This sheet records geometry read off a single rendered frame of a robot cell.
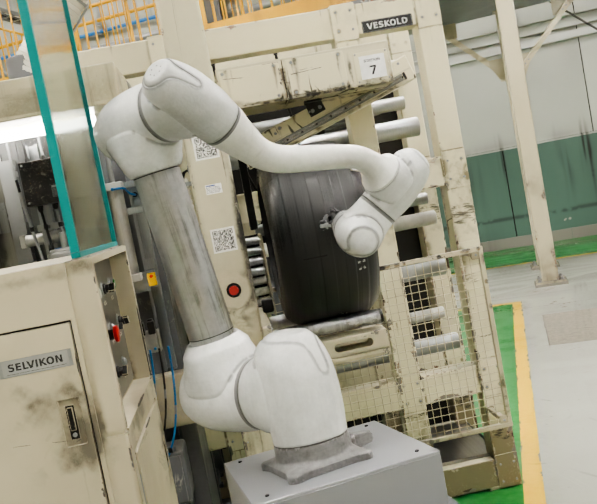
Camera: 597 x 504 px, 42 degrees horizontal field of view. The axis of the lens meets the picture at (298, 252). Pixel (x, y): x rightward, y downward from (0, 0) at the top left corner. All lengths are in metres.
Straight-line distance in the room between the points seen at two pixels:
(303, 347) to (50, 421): 0.55
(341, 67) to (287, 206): 0.69
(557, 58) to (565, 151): 1.30
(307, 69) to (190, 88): 1.25
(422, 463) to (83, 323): 0.73
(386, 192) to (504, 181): 9.73
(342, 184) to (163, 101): 0.88
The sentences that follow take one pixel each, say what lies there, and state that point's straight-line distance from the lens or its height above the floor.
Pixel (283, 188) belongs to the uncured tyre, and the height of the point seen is 1.34.
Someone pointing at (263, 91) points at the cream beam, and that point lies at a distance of 2.70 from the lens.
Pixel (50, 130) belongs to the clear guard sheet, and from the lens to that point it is 1.65.
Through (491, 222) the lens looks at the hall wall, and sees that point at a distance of 11.55.
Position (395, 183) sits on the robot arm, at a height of 1.30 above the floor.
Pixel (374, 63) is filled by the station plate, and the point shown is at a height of 1.71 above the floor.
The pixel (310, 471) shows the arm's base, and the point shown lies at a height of 0.79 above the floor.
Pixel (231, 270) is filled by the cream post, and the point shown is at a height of 1.12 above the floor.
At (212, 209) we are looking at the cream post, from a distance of 2.40.
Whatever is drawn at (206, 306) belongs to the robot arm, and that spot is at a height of 1.12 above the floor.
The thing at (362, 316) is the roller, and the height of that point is 0.91.
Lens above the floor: 1.31
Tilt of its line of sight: 4 degrees down
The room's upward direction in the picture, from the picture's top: 11 degrees counter-clockwise
